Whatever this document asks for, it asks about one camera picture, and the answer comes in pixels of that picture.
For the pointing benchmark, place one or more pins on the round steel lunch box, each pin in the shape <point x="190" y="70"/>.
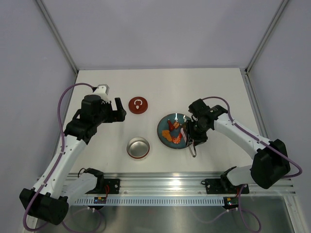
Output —
<point x="138" y="148"/>

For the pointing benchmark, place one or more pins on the slotted white cable duct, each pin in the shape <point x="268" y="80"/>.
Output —
<point x="150" y="201"/>

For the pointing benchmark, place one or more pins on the right side aluminium rail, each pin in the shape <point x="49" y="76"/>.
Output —
<point x="254" y="104"/>

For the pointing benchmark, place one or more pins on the blue ceramic plate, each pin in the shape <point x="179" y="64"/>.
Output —
<point x="163" y="125"/>

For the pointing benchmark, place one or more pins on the red round lid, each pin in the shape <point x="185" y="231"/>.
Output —
<point x="138" y="105"/>

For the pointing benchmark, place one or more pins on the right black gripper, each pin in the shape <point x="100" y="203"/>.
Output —
<point x="191" y="135"/>

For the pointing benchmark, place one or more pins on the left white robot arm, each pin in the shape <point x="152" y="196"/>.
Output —
<point x="48" y="200"/>

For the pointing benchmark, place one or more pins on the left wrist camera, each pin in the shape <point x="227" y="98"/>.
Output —
<point x="102" y="91"/>

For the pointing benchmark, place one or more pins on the left black mount plate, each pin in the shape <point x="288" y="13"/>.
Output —
<point x="112" y="186"/>

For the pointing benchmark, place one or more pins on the right black mount plate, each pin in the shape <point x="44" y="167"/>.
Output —
<point x="217" y="186"/>

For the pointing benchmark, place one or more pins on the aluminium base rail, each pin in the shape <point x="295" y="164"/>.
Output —
<point x="185" y="184"/>

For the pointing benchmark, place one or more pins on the red white shrimp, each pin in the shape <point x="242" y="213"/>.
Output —
<point x="177" y="140"/>

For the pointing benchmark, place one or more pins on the aluminium frame post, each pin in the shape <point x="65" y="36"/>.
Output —
<point x="56" y="34"/>
<point x="267" y="34"/>

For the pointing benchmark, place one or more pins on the right aluminium frame post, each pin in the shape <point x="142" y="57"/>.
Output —
<point x="267" y="34"/>

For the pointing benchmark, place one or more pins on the left aluminium frame post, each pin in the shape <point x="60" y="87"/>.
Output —
<point x="56" y="34"/>

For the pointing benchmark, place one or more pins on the black mount plate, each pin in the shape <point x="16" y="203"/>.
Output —
<point x="112" y="186"/>
<point x="217" y="186"/>

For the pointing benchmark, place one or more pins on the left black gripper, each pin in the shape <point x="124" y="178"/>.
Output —
<point x="117" y="115"/>

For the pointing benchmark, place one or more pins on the orange fried food piece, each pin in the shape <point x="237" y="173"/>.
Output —
<point x="166" y="134"/>

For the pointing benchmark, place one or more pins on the dark green seaweed piece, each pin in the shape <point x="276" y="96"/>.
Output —
<point x="184" y="126"/>

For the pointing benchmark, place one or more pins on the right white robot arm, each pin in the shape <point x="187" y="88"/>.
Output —
<point x="269" y="158"/>

